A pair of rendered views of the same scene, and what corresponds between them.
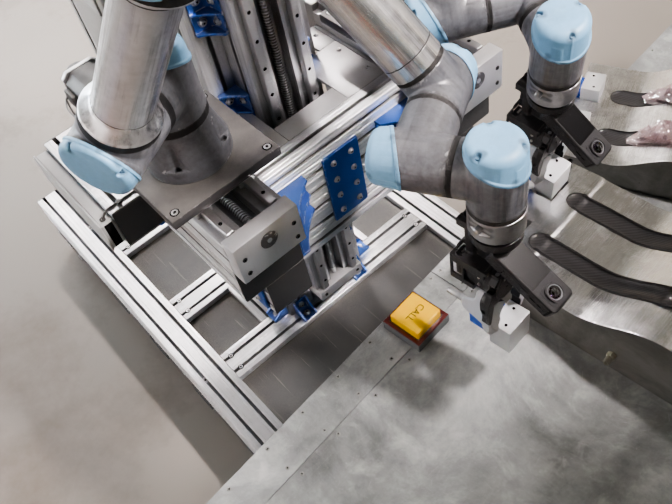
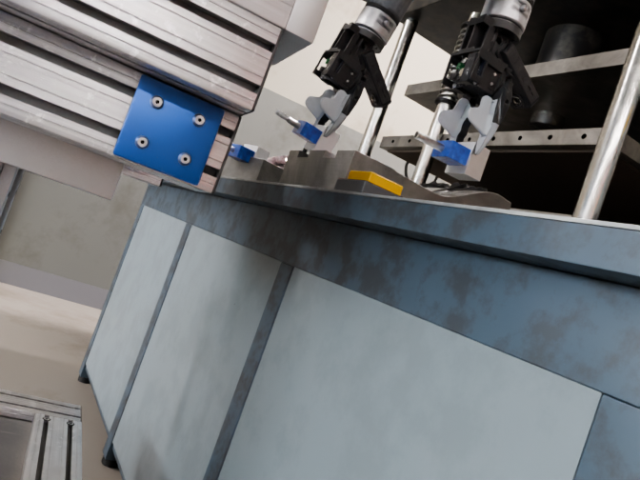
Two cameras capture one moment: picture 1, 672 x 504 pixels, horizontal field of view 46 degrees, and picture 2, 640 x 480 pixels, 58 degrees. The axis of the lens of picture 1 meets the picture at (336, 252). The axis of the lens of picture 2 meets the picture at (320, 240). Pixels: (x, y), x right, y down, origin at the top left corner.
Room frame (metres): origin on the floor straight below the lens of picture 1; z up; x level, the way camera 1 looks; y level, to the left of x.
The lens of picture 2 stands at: (0.65, 0.74, 0.69)
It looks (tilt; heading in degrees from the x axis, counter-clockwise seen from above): 2 degrees up; 277
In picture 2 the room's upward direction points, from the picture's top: 20 degrees clockwise
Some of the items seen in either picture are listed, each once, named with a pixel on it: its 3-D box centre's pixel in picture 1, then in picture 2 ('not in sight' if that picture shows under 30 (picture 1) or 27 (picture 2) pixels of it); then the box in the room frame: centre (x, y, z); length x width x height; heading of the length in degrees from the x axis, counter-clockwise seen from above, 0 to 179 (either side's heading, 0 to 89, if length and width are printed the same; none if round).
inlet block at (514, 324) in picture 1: (483, 310); (446, 150); (0.62, -0.19, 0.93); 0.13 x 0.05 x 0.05; 36
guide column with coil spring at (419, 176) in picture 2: not in sight; (418, 179); (0.64, -1.40, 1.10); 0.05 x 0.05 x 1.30
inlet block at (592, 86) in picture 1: (567, 87); not in sight; (1.11, -0.52, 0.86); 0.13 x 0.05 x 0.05; 53
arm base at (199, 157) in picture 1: (180, 130); not in sight; (1.00, 0.20, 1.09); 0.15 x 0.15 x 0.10
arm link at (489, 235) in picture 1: (494, 216); (505, 17); (0.60, -0.20, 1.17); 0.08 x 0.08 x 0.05
